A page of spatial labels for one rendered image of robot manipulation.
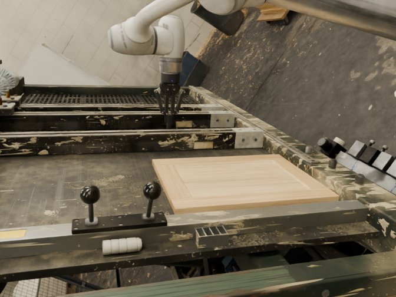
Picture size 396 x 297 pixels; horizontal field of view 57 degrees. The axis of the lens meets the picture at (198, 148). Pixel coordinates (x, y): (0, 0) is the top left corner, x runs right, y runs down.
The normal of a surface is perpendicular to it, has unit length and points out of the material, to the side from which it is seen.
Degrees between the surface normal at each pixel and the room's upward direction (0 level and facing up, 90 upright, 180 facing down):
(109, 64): 90
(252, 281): 58
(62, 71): 90
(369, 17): 84
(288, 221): 90
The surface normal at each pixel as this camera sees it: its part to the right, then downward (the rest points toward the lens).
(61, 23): 0.29, 0.28
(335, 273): 0.06, -0.95
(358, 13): -0.20, 0.65
